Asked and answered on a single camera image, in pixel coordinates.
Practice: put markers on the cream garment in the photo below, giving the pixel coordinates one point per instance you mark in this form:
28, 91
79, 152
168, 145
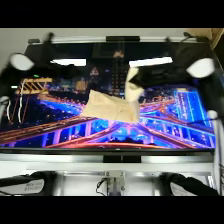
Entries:
110, 106

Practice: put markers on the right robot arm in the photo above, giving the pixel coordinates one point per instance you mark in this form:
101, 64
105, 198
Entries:
200, 68

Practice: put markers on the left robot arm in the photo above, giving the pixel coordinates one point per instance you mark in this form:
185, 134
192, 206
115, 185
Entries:
23, 62

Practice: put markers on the silver frame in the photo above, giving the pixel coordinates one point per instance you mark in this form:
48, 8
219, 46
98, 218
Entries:
83, 166

